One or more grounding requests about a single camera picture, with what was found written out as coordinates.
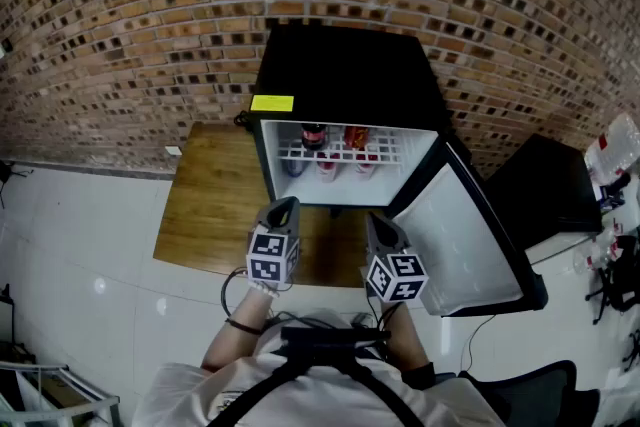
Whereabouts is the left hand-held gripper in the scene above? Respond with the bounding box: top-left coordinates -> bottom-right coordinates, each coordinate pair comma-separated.
245,196 -> 302,286

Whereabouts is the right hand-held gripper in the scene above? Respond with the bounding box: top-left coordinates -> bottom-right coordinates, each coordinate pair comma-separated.
364,211 -> 430,304

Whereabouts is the dark cola bottle red cap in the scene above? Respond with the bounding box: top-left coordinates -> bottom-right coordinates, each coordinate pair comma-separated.
300,124 -> 329,151

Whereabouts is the black mini fridge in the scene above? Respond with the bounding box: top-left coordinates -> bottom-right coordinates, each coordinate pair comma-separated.
249,22 -> 549,319

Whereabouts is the person's left forearm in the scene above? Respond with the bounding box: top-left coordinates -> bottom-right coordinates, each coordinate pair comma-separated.
201,282 -> 281,372

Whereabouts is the person's right forearm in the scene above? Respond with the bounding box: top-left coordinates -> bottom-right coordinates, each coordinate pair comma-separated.
372,299 -> 436,389

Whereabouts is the wooden platform board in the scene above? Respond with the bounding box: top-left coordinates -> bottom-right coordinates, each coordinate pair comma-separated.
153,121 -> 391,289

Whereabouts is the red drink bottle white label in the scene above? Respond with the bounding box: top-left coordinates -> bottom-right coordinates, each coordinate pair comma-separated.
315,153 -> 341,184
355,153 -> 379,176

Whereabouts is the red drink can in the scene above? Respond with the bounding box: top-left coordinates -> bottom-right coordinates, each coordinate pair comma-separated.
343,125 -> 370,150

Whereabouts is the black chest harness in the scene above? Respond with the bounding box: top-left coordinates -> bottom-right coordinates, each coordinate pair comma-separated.
207,324 -> 426,427

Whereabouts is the black wrist band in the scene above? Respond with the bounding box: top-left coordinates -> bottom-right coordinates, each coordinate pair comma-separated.
224,317 -> 264,336

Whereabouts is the yellow sticker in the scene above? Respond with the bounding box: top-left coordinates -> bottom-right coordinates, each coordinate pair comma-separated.
249,94 -> 295,112

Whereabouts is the black wrist cuff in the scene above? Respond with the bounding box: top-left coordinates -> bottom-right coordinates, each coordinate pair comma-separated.
402,362 -> 437,390

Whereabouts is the black cabinet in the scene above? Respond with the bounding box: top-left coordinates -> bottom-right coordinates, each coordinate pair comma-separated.
487,133 -> 604,251

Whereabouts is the person's white shirt torso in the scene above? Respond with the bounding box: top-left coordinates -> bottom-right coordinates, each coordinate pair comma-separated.
132,309 -> 506,427

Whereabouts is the black office chair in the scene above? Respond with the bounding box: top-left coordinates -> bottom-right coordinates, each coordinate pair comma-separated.
459,359 -> 601,427

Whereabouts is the black chair base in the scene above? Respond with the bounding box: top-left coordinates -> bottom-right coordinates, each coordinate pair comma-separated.
584,234 -> 640,326

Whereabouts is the pack of clear water bottles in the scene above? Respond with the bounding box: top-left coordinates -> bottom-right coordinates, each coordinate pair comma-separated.
584,112 -> 640,186

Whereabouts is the black tripod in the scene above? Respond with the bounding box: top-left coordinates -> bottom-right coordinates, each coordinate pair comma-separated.
0,159 -> 32,209

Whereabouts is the grey metal rack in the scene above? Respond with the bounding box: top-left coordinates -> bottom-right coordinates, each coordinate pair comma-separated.
0,362 -> 121,427

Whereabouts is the white wire shelf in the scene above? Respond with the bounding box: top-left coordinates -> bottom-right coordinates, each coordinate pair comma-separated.
277,134 -> 404,165

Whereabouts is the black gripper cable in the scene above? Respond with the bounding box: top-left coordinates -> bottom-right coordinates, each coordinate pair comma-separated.
219,267 -> 251,319

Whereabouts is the thin black power cord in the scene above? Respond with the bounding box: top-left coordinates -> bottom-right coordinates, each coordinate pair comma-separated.
466,313 -> 497,369

